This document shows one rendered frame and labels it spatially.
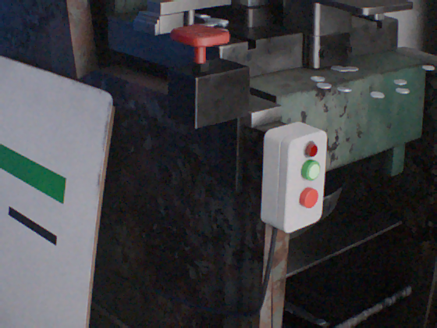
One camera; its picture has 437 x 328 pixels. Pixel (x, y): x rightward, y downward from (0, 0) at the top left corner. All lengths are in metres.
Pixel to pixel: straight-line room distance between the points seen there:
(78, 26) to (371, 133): 0.55
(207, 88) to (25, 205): 0.66
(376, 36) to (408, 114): 0.15
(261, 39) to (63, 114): 0.42
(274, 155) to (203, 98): 0.12
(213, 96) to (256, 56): 0.21
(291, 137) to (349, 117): 0.27
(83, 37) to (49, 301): 0.51
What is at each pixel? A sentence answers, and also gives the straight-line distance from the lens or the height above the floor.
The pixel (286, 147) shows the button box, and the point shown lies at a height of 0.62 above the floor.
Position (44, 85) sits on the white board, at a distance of 1.68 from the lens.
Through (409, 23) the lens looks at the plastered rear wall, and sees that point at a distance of 3.94.
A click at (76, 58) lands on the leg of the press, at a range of 1.60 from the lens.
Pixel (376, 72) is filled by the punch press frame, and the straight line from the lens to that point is 1.48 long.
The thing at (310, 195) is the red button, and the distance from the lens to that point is 1.23.
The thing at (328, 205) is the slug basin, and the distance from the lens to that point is 1.60.
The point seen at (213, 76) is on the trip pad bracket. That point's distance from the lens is 1.19.
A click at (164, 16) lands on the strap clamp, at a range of 1.41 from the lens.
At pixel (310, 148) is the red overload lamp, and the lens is 1.20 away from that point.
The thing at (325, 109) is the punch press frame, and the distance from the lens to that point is 1.39.
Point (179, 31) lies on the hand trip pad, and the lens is 1.19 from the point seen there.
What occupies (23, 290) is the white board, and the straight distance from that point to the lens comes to 1.80.
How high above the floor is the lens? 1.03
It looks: 22 degrees down
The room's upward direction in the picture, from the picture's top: 1 degrees clockwise
